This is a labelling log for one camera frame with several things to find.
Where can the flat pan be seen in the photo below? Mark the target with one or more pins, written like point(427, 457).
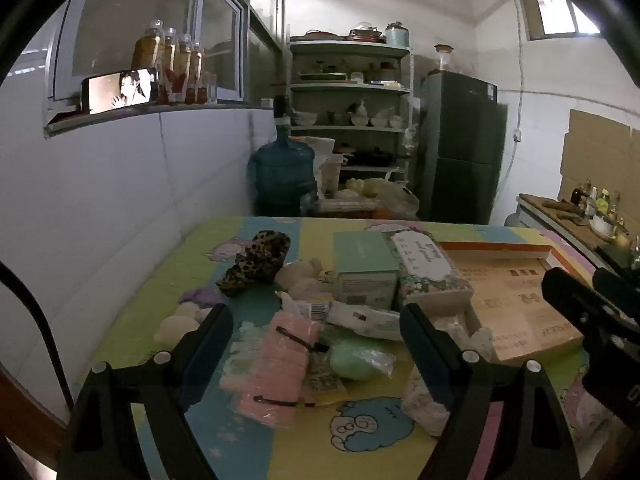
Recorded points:
point(317, 36)

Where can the white metal shelf rack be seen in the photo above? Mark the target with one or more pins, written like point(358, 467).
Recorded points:
point(350, 51)

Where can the white bowl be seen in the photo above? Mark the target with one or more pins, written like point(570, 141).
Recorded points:
point(601, 227)

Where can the teal canister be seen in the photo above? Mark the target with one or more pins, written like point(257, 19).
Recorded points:
point(397, 36)

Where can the green sponge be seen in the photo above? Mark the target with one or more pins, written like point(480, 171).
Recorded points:
point(352, 362)

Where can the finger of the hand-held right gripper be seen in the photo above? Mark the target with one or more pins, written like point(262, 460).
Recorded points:
point(620, 292)
point(570, 296)

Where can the red pot with glass lid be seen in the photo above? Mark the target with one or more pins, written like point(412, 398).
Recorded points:
point(365, 34)

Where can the plastic bag with food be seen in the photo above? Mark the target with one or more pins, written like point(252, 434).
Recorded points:
point(385, 195)

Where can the pale green carton box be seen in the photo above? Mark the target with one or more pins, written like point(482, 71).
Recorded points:
point(362, 255)

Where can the white sack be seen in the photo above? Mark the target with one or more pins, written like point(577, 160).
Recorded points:
point(320, 147)

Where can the cardboard sheets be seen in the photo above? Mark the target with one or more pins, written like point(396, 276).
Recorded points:
point(600, 150)

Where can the cream plush toy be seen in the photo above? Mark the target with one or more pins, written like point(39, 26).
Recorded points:
point(297, 275)

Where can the green tray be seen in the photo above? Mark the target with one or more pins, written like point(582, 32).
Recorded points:
point(322, 77)

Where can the shallow cardboard box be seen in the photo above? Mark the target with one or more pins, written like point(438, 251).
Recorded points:
point(515, 305)

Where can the purple soft item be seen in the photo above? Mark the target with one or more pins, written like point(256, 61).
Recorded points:
point(202, 297)

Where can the white bucket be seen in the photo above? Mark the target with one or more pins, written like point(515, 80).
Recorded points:
point(331, 175)

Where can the dark grey fridge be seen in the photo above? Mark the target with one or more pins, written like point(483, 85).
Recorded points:
point(460, 150)

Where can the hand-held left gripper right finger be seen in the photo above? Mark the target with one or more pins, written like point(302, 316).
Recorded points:
point(420, 331)

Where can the glass jar with lid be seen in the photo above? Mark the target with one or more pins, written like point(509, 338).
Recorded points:
point(444, 60)

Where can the pale plastic-wrapped cloth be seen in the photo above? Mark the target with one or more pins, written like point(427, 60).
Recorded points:
point(250, 342)

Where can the smartphone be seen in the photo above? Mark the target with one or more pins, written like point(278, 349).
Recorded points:
point(120, 90)

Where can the white packet with barcode label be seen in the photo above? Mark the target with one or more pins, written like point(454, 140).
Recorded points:
point(310, 307)

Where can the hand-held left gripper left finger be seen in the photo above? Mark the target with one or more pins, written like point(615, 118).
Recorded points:
point(210, 341)

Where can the clear plastic packet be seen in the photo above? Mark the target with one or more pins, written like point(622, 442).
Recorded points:
point(325, 380)

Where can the row of condiment bottles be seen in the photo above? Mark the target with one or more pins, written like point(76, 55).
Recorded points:
point(595, 200)

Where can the pink towel pack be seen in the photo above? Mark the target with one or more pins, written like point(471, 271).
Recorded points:
point(280, 370)

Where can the cream soft item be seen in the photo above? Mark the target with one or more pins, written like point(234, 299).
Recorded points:
point(175, 327)

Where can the kitchen counter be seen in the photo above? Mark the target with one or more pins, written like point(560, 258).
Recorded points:
point(550, 215)

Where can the leopard print cloth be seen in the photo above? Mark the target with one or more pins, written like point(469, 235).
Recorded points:
point(255, 260)

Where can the grey gas cylinder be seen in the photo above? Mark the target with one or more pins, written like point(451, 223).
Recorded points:
point(512, 220)

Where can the cartoon printed play mat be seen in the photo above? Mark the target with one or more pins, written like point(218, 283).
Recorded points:
point(165, 280)

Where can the blue water jug with pump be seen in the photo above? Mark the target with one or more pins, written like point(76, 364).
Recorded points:
point(282, 170)

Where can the barred high window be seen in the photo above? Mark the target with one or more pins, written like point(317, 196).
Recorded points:
point(555, 10)

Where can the white floral-print tissue pack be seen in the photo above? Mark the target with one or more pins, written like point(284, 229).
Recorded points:
point(360, 317)

